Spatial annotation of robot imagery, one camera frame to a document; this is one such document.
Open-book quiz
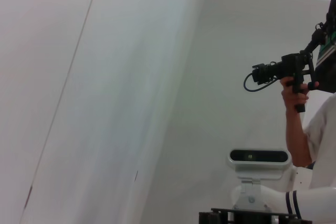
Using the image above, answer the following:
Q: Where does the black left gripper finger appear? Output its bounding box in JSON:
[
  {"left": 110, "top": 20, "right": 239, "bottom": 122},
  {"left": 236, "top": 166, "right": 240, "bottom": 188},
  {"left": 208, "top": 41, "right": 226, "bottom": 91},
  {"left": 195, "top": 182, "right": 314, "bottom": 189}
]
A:
[
  {"left": 198, "top": 207, "right": 237, "bottom": 224},
  {"left": 262, "top": 209, "right": 313, "bottom": 224}
]

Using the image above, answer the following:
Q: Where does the black handheld camera rig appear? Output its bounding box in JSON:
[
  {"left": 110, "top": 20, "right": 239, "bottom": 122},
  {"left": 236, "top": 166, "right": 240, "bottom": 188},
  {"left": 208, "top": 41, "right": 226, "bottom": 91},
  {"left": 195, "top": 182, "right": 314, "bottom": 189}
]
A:
[{"left": 251, "top": 22, "right": 329, "bottom": 114}]

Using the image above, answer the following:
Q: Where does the person's bare forearm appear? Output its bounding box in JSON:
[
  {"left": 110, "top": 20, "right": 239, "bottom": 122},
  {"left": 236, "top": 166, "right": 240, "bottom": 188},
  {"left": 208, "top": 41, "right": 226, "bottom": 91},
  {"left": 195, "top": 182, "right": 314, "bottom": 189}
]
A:
[{"left": 285, "top": 103, "right": 314, "bottom": 168}]

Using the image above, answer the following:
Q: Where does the person's hand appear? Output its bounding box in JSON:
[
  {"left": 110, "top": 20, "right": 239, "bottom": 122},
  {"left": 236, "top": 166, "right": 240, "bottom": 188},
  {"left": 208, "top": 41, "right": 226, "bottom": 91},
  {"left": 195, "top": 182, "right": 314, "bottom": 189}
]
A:
[{"left": 279, "top": 77, "right": 320, "bottom": 110}]

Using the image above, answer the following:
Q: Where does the person in white shirt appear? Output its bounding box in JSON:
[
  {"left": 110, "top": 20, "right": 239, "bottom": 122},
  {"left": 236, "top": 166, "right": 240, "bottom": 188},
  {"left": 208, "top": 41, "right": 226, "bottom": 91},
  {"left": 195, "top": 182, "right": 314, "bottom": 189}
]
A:
[{"left": 301, "top": 94, "right": 336, "bottom": 190}]

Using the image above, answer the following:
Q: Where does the silver robot head camera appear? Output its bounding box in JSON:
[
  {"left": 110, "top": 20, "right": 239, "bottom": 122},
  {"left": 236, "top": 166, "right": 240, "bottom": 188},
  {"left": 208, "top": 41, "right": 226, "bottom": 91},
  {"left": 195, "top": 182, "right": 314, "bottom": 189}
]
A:
[{"left": 227, "top": 148, "right": 291, "bottom": 210}]

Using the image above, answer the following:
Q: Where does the dark blue camera cable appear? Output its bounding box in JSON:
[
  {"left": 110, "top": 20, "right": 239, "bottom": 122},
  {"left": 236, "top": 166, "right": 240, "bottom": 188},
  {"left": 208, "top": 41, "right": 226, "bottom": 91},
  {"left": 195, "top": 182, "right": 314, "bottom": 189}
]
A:
[{"left": 243, "top": 73, "right": 279, "bottom": 93}]

